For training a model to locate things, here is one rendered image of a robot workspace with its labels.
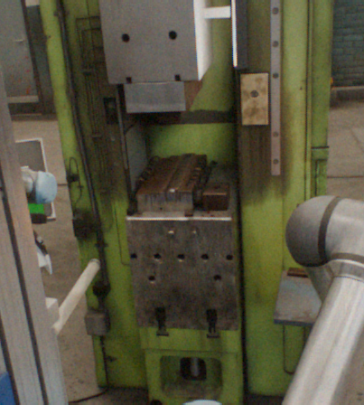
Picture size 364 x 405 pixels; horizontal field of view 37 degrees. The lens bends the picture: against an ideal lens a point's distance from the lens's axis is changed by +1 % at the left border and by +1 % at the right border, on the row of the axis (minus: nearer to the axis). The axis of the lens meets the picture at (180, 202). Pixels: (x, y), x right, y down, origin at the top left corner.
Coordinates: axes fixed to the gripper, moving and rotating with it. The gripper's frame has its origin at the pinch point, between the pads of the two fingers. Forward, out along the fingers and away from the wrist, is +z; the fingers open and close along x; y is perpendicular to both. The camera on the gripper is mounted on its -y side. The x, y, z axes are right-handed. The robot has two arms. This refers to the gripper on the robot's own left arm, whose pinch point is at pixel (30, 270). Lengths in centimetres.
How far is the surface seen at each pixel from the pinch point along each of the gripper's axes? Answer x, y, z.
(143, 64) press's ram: 16, -51, -49
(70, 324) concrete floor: -64, -95, 93
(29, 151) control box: -22.1, -36.1, -23.0
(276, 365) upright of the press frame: 53, -74, 77
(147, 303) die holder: 12, -44, 36
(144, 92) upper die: 16, -51, -40
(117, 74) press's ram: 8, -49, -46
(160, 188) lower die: 16, -54, -6
